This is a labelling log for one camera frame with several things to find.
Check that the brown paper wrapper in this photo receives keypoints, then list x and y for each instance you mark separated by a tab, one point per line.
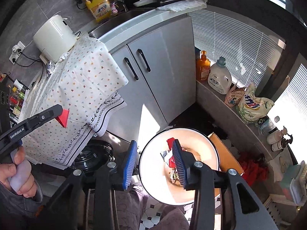
174	176

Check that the green white plastic bag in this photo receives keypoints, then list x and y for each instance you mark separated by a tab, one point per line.
254	105

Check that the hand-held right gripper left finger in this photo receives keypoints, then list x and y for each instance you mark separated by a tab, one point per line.
129	165

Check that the white round trash bin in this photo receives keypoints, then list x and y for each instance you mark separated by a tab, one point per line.
201	143

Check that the grey cabinet door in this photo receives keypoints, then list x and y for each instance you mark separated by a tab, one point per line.
168	64
141	100

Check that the cream air fryer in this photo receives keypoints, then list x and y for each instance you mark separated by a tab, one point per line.
55	36

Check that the cardboard box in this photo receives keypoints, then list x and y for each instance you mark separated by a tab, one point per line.
227	155

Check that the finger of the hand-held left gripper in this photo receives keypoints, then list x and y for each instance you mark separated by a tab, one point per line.
43	117

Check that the red cloth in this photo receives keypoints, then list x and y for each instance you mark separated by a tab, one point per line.
251	167

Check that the green storage box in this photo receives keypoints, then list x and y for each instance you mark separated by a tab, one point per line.
291	179

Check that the orange pump bottle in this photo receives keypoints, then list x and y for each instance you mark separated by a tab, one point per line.
203	69

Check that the white floor rack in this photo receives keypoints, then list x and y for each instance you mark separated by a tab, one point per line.
275	209

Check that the person's left hand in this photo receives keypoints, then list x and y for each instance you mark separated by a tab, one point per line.
4	172

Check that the steel faucet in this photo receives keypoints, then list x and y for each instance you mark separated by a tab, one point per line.
121	1

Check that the steel sink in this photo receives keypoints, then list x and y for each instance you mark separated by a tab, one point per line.
129	16

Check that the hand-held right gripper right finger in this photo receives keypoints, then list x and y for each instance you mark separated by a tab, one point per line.
178	165

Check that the white pump bottle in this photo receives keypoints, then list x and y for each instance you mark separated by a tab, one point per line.
279	145
275	136

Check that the red snack wrapper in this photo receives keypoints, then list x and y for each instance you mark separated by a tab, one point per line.
171	141
64	118

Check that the small printed pouch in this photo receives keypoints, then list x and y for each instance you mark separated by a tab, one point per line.
233	97

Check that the white cloth black vine border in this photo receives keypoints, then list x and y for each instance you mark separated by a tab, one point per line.
112	105

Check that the yellow dish soap bottle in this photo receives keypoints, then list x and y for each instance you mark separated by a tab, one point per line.
99	9

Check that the floral tablecloth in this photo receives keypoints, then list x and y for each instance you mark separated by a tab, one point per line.
84	76

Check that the white window blinds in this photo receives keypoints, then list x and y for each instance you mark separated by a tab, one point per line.
227	40

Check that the blue white medicine box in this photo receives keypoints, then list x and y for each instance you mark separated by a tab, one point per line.
165	153

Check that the person's left forearm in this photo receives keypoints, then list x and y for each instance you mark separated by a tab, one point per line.
14	208

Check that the small pink figurine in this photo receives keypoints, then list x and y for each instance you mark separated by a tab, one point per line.
114	10

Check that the white dishcloth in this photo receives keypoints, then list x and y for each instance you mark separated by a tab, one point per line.
182	4

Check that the clear plastic bottle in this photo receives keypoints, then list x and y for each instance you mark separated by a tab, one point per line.
266	124

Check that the white laundry detergent jug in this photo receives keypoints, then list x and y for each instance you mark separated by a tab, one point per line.
219	79

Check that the black pot with lid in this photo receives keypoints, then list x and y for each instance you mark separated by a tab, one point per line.
96	153

